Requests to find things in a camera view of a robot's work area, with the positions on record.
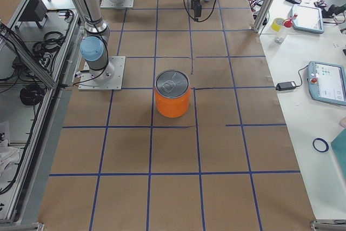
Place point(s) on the yellow tape roll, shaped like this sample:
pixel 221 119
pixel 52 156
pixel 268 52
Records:
pixel 277 24

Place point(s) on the red capped squeeze bottle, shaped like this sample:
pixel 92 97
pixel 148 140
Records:
pixel 284 30

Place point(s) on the orange canister with grey lid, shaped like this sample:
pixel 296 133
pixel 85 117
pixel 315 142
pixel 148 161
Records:
pixel 172 93

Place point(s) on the far teach pendant tablet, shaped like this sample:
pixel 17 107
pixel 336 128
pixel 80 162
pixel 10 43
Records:
pixel 307 18

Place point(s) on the teach pendant tablet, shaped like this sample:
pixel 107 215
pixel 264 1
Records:
pixel 326 82
pixel 307 18

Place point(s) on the black power adapter brick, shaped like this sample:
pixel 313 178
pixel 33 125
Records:
pixel 283 86

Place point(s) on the near teach pendant tablet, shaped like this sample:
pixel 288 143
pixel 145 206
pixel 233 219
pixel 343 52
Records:
pixel 326 82

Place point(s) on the crumpled white cloth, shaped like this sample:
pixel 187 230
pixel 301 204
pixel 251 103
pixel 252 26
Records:
pixel 9 154

